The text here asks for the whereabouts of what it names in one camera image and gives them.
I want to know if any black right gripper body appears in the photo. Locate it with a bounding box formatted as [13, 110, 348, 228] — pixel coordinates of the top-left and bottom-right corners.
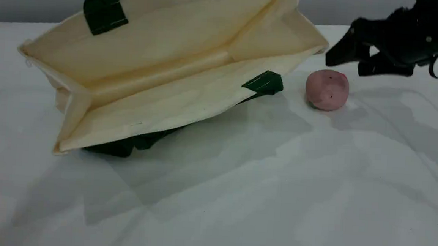
[374, 0, 438, 69]

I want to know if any pink peach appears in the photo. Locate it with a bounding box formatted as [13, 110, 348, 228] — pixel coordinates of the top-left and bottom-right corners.
[304, 68, 351, 113]

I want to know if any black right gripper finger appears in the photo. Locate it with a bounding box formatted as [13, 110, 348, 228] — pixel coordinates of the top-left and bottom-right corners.
[325, 16, 382, 71]
[357, 52, 416, 80]

